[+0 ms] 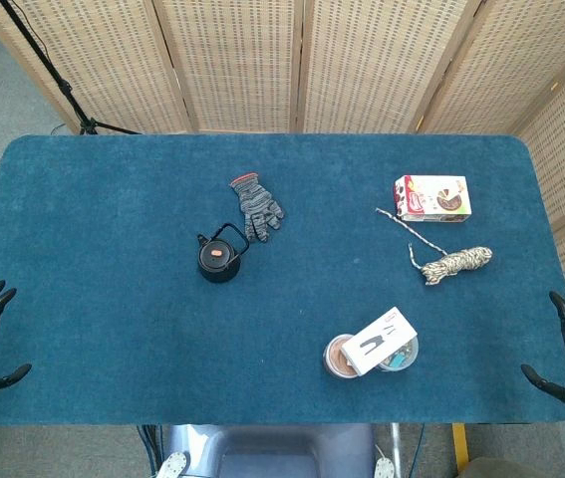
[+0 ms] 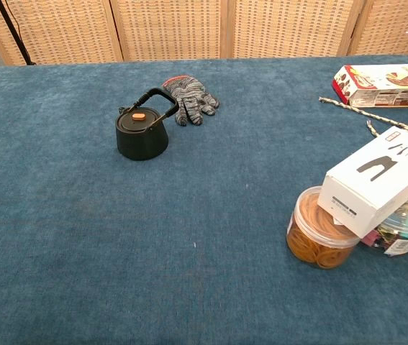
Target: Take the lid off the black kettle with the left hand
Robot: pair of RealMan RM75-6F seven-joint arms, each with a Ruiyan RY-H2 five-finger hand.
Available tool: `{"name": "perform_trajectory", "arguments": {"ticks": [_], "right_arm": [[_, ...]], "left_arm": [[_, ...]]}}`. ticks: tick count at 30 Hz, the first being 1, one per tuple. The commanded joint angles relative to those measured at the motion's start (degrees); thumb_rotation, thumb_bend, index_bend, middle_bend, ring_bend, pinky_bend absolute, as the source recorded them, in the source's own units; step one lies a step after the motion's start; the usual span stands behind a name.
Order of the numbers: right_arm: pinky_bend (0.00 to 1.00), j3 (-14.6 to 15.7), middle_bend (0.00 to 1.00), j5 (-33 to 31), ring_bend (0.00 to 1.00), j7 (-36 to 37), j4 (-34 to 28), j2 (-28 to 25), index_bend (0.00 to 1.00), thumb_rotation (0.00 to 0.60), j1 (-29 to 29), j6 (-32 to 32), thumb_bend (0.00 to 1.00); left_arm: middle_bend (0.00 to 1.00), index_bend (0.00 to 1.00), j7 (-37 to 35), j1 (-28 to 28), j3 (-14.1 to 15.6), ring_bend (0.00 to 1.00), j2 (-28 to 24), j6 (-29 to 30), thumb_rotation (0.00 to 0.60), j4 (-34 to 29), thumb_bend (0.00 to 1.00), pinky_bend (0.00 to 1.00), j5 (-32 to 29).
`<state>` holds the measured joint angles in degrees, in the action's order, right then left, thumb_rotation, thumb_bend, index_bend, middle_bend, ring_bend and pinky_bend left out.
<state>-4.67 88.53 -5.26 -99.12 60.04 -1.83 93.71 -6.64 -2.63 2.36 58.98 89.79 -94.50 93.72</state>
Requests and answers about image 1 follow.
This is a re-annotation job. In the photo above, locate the beige braided rope bundle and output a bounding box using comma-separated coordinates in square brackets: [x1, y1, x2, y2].
[375, 207, 494, 287]

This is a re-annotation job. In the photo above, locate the blue table cloth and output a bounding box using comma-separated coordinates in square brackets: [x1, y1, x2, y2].
[0, 133, 565, 426]

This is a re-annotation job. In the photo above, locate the clear jar of binder clips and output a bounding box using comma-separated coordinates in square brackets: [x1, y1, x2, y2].
[376, 334, 421, 373]

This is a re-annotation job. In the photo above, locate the grey blue robot torso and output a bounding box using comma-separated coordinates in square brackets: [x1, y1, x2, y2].
[155, 423, 399, 478]

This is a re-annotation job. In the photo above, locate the black lid orange knob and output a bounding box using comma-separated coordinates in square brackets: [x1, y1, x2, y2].
[200, 240, 234, 268]

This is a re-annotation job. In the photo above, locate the clear jar of rubber bands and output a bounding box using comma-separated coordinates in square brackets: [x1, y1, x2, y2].
[322, 334, 379, 379]

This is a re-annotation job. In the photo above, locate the black teapot with handle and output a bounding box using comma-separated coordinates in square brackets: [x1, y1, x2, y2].
[196, 222, 251, 285]

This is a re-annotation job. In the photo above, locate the white carton with black print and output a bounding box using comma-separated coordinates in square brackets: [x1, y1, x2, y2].
[340, 307, 419, 375]

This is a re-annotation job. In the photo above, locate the black tripod stand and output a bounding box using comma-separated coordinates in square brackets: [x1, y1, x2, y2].
[0, 0, 141, 136]

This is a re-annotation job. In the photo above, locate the yellow post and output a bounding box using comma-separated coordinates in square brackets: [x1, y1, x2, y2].
[452, 423, 470, 472]

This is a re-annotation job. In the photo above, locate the black cable bundle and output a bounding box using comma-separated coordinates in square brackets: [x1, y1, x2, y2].
[136, 424, 164, 478]

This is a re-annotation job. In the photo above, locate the white red snack box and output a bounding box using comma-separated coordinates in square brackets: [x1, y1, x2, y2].
[394, 174, 474, 225]

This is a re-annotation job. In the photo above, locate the grey knitted work glove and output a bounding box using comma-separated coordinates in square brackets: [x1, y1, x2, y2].
[229, 171, 286, 244]

